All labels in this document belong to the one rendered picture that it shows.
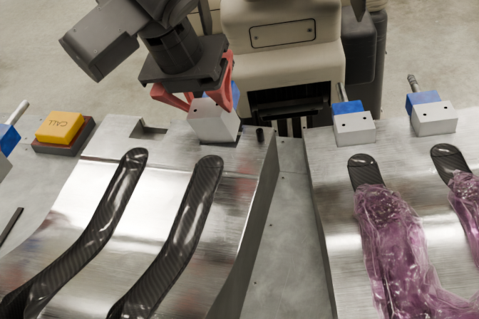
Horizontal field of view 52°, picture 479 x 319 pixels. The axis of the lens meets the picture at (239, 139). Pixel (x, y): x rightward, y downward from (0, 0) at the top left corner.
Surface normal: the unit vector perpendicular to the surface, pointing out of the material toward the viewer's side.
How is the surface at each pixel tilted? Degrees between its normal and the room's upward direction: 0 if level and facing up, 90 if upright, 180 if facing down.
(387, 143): 0
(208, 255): 11
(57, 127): 0
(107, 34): 44
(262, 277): 0
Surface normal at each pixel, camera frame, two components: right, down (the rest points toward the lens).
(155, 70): -0.33, -0.59
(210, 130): -0.20, 0.81
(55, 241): -0.05, -0.90
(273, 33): 0.04, 0.80
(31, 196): -0.15, -0.70
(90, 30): 0.15, -0.07
